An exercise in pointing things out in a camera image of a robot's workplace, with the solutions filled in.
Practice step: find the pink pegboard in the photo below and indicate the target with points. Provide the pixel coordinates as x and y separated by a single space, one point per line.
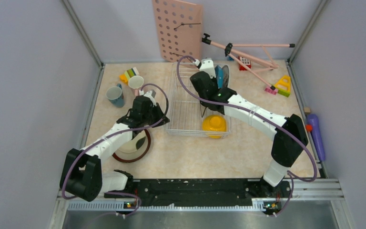
179 26

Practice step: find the pink tripod stand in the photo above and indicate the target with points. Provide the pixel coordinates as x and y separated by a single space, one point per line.
233 53

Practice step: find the white wire dish rack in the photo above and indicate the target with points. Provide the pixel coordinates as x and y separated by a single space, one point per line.
184 111

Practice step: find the stacked coloured toy blocks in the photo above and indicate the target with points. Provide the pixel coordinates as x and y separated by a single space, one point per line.
128 74

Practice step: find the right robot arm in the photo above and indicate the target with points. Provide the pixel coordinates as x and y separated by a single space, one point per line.
287 133

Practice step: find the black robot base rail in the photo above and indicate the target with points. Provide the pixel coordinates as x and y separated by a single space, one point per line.
222 192

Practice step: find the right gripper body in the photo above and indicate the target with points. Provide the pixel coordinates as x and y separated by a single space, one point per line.
213 76

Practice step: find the yellow ribbed bowl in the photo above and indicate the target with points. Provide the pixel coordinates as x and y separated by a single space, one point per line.
214 123

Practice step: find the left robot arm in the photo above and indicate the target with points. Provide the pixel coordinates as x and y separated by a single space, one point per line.
82 171

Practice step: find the teal polka dot plate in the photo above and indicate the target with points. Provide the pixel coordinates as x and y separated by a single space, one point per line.
219 75

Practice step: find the cream bowl with brown rim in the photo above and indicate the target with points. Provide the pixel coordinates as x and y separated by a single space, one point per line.
135 149

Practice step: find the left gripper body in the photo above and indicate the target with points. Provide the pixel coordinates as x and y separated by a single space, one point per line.
151 116

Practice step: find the round white patterned plate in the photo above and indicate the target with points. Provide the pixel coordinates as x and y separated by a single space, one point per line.
225 76

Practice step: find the blue grey mug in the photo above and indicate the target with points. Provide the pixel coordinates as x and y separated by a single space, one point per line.
115 96

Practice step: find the red toy block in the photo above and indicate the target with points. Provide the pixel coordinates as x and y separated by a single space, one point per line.
245 62

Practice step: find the small wooden block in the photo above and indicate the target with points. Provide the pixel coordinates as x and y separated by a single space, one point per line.
307 110

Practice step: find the square floral plate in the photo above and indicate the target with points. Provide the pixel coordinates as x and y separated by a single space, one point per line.
202 111

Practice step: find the pink mug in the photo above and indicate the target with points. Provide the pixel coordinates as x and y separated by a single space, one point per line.
135 83

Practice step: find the yellow triangle toy block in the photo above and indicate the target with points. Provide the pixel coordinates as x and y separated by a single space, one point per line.
283 86

